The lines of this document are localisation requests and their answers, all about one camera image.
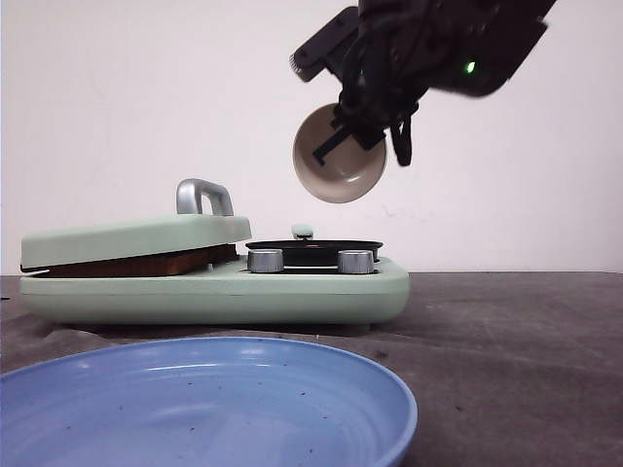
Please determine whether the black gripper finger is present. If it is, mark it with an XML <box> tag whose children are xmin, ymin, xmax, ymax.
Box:
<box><xmin>389</xmin><ymin>113</ymin><xmax>413</xmax><ymax>166</ymax></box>
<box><xmin>313</xmin><ymin>115</ymin><xmax>355</xmax><ymax>165</ymax></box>

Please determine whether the right silver control knob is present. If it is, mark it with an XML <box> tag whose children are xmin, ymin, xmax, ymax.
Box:
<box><xmin>338</xmin><ymin>250</ymin><xmax>375</xmax><ymax>274</ymax></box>

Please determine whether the black wrist camera gripper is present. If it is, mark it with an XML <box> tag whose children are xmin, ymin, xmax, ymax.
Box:
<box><xmin>289</xmin><ymin>6</ymin><xmax>358</xmax><ymax>83</ymax></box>

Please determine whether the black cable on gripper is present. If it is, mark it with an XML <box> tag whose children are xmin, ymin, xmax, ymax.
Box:
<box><xmin>338</xmin><ymin>18</ymin><xmax>420</xmax><ymax>127</ymax></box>

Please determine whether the silver control knob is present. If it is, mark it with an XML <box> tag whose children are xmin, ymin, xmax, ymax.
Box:
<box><xmin>247</xmin><ymin>248</ymin><xmax>284</xmax><ymax>273</ymax></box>
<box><xmin>338</xmin><ymin>250</ymin><xmax>375</xmax><ymax>274</ymax></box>

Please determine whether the white bread slice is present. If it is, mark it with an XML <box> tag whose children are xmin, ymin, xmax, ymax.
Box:
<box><xmin>45</xmin><ymin>247</ymin><xmax>209</xmax><ymax>278</ymax></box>
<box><xmin>207</xmin><ymin>243</ymin><xmax>238</xmax><ymax>264</ymax></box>

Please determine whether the blue plastic plate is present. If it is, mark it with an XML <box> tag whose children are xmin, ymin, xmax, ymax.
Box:
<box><xmin>1</xmin><ymin>337</ymin><xmax>418</xmax><ymax>466</ymax></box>

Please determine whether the mint green breakfast maker base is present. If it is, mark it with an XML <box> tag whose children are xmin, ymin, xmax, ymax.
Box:
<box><xmin>20</xmin><ymin>258</ymin><xmax>410</xmax><ymax>325</ymax></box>

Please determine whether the breakfast maker lid dark plate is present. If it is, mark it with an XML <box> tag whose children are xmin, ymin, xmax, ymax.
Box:
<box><xmin>19</xmin><ymin>178</ymin><xmax>252</xmax><ymax>274</ymax></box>

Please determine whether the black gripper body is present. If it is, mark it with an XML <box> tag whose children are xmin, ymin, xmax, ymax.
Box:
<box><xmin>339</xmin><ymin>1</ymin><xmax>554</xmax><ymax>150</ymax></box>

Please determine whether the beige ribbed ceramic bowl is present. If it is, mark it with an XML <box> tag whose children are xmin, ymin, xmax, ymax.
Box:
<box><xmin>292</xmin><ymin>104</ymin><xmax>386</xmax><ymax>203</ymax></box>

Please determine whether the black frying pan green handle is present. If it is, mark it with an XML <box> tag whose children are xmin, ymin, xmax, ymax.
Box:
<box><xmin>245</xmin><ymin>237</ymin><xmax>384</xmax><ymax>267</ymax></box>

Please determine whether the left silver control knob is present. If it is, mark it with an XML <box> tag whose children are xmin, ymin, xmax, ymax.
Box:
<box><xmin>247</xmin><ymin>248</ymin><xmax>284</xmax><ymax>273</ymax></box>

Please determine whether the grey table cloth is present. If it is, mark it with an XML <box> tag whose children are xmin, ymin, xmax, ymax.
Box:
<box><xmin>1</xmin><ymin>272</ymin><xmax>622</xmax><ymax>466</ymax></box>

